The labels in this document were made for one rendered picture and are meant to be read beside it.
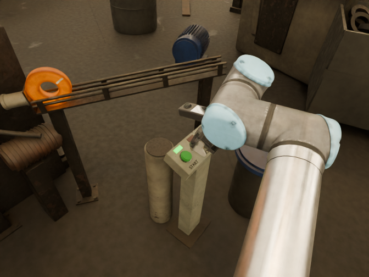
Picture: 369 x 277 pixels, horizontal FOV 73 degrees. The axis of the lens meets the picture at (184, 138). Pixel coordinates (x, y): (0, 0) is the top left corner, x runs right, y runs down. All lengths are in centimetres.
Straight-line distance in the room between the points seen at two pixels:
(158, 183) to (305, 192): 80
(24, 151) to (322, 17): 233
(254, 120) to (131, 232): 107
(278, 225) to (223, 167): 133
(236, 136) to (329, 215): 129
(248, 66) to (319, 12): 205
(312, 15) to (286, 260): 239
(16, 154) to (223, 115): 90
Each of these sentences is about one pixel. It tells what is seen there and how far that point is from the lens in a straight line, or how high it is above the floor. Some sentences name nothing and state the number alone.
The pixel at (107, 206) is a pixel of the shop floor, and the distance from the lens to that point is 150.
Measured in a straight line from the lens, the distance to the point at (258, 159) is 117.
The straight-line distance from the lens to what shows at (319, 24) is 258.
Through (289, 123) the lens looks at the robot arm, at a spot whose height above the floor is 98.
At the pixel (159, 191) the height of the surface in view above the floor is 29.
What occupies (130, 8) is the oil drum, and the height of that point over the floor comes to 31.
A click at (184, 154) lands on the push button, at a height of 61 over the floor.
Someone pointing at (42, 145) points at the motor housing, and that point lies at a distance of 118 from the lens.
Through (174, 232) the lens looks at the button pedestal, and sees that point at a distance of 138.
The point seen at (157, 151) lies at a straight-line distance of 100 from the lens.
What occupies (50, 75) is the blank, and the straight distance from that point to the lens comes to 106.
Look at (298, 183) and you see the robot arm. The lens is 39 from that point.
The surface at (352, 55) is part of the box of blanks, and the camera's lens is 194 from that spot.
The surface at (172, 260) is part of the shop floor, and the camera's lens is 133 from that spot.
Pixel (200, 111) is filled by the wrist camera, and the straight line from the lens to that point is 70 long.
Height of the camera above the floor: 124
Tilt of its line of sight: 43 degrees down
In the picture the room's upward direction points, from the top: 4 degrees clockwise
